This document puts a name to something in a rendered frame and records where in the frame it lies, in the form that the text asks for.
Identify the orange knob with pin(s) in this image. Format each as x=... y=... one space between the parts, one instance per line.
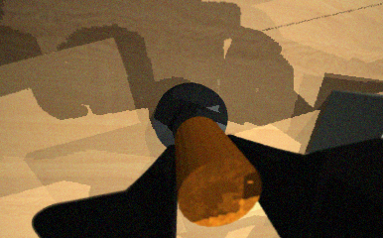
x=216 y=184

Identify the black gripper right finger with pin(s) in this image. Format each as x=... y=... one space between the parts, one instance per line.
x=293 y=185

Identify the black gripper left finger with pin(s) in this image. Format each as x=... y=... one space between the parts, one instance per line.
x=148 y=208

